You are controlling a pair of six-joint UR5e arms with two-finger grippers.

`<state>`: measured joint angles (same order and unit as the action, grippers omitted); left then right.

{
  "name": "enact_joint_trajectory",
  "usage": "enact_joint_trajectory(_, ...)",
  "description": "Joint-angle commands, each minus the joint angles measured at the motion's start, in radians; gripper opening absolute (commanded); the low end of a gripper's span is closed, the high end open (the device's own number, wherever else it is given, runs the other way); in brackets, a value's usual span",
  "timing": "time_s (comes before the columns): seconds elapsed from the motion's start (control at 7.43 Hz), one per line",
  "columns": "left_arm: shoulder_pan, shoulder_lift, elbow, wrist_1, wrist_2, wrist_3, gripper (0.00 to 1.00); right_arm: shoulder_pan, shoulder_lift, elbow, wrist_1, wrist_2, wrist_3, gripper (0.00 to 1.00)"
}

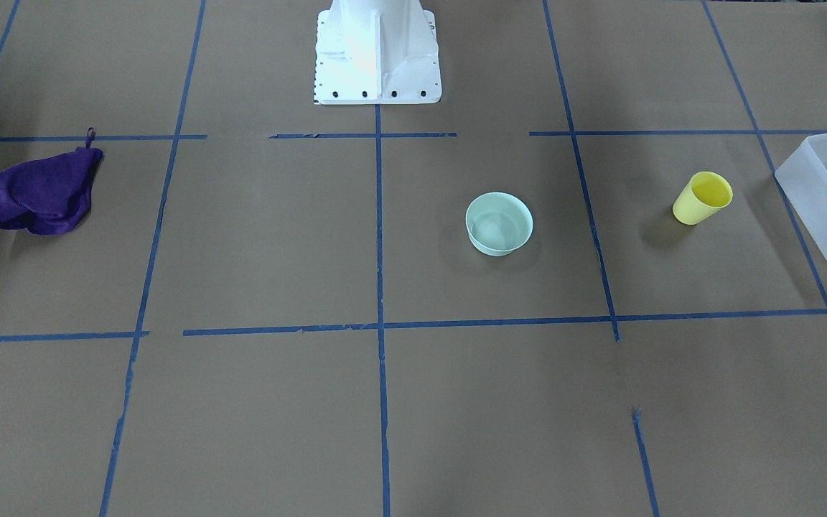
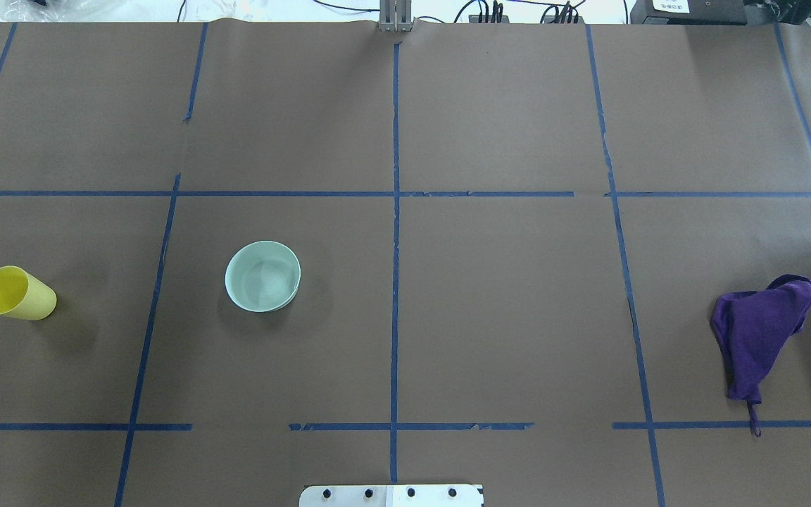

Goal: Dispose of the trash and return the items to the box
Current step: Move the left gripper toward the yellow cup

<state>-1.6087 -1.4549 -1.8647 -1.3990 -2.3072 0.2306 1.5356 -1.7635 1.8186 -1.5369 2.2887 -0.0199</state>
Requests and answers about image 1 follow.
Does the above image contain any mint green bowl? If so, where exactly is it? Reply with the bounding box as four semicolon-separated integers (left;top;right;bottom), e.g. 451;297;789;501
464;191;534;256

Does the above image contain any yellow plastic cup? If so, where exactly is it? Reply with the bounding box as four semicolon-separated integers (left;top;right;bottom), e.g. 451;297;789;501
672;171;733;225

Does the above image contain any purple cloth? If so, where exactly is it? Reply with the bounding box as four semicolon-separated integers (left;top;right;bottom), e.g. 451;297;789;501
0;127;104;236

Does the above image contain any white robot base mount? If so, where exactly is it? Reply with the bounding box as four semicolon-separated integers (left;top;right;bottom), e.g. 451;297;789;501
313;1;443;106

